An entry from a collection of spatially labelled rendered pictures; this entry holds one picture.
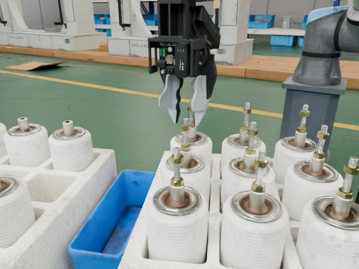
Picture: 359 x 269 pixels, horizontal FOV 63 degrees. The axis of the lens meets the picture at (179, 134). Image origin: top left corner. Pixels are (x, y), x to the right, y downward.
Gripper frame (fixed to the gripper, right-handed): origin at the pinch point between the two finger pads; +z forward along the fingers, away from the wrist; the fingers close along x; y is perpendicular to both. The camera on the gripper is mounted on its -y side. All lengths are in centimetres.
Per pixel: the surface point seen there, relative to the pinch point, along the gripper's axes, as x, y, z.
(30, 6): -571, -476, -28
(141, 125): -52, -69, 34
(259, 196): 15.1, 9.7, 6.8
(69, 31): -249, -240, 5
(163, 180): -2.9, 4.3, 11.8
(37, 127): -40.6, -1.5, 9.1
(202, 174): 4.0, 2.6, 9.7
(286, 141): 16.8, -17.2, 9.1
